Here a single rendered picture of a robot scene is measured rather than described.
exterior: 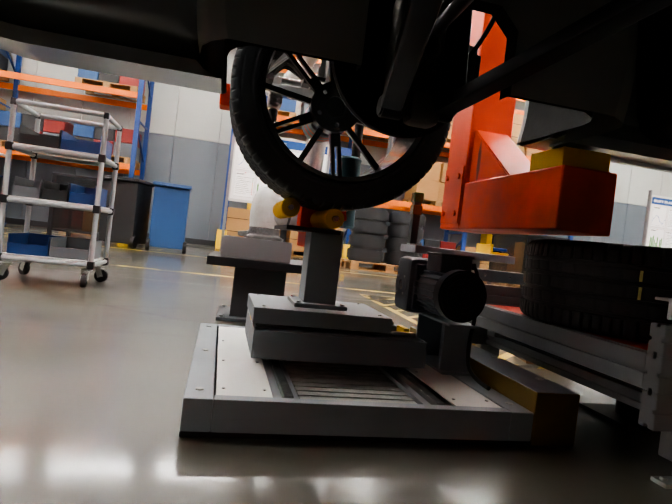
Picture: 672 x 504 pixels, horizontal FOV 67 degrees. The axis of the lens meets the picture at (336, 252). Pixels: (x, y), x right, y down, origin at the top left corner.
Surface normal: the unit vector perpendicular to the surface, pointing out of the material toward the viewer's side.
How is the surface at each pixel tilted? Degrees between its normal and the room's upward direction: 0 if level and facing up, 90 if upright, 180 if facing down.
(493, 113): 90
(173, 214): 90
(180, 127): 90
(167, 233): 90
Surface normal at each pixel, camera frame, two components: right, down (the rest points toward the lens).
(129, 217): 0.01, 0.02
